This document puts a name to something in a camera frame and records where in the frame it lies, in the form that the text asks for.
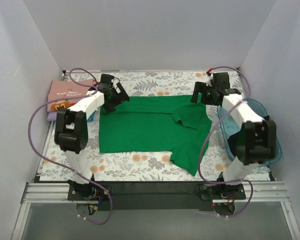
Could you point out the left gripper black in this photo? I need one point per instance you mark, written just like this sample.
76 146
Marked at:
115 97

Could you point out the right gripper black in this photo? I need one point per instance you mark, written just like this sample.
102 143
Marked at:
203 93

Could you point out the green t shirt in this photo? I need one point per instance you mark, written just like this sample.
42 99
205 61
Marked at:
156 124

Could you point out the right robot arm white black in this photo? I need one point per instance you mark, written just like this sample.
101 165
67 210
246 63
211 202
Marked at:
257 137

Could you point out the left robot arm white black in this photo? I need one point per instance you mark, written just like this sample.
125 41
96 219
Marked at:
71 128

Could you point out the teal folded t shirt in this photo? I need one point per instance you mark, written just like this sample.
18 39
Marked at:
91 117

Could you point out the blue transparent plastic bin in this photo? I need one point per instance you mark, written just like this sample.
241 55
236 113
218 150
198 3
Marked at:
229 127

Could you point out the pink folded printed t shirt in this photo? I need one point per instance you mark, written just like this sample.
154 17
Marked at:
62 90

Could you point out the black t shirt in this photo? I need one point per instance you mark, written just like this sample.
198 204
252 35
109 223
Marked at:
232 143

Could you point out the lilac folded t shirt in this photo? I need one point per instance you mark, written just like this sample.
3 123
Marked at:
52 116

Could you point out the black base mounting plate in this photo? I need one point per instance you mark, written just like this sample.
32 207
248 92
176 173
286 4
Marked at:
155 195

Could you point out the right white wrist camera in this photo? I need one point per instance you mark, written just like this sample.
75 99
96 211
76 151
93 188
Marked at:
210 75

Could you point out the aluminium frame rail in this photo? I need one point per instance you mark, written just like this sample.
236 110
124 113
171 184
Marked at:
57 192

